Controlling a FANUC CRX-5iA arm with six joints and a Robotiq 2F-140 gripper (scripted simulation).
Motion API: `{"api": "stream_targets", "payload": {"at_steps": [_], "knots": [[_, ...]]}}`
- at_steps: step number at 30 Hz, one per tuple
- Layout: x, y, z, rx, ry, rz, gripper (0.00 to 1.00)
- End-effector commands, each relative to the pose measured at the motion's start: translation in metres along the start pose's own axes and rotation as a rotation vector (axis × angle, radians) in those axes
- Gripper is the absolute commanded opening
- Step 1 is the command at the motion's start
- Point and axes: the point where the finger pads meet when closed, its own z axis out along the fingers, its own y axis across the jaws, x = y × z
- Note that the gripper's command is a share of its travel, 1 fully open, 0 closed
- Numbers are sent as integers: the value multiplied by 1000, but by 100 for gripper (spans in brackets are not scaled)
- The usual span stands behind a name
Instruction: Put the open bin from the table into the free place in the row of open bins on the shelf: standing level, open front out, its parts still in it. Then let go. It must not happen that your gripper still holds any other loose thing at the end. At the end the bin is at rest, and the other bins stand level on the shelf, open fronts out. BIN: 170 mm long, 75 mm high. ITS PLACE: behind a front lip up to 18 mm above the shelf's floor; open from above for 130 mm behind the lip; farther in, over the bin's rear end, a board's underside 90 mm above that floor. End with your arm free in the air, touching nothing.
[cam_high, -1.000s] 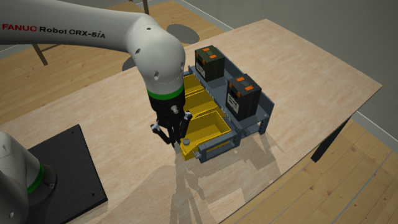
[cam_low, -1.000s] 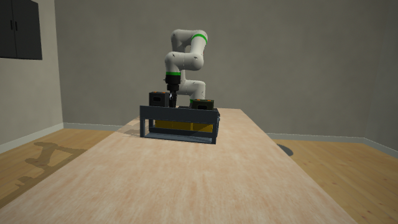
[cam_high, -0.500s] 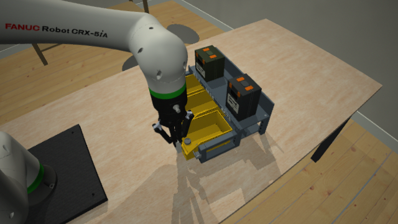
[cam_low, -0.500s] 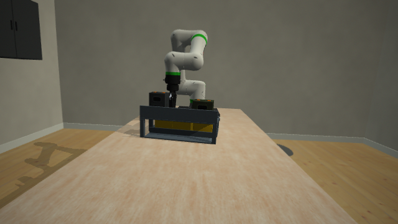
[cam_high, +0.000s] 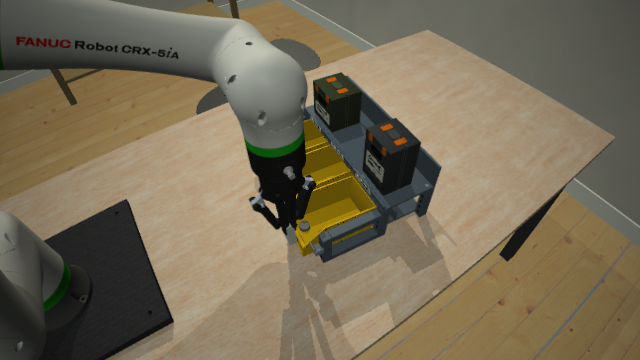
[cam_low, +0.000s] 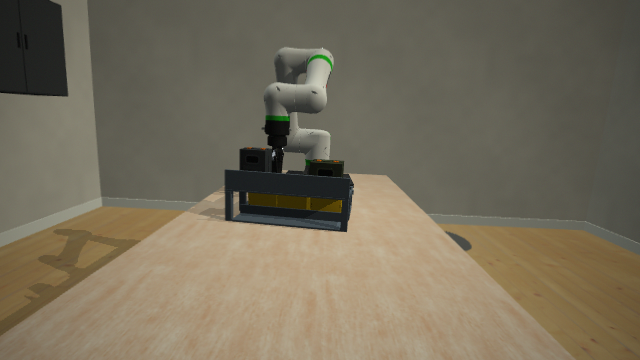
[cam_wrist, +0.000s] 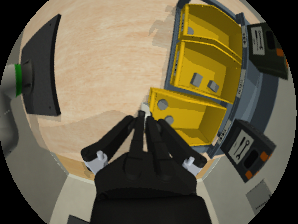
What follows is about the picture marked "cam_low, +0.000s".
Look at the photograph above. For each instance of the dark grey case with orange patches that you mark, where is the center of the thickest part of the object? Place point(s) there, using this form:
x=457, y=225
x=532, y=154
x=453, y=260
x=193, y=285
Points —
x=256, y=159

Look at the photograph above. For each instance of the yellow open-front bin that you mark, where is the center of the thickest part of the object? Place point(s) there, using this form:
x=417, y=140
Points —
x=262, y=199
x=325, y=205
x=293, y=202

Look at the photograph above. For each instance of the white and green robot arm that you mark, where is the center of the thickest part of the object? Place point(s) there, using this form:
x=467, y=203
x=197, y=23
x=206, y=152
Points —
x=283, y=101

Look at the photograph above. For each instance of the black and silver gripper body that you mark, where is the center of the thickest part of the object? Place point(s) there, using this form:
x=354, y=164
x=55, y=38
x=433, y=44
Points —
x=277, y=143

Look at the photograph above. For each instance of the dark green case with orange latches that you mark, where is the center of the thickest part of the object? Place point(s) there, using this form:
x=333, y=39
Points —
x=329, y=168

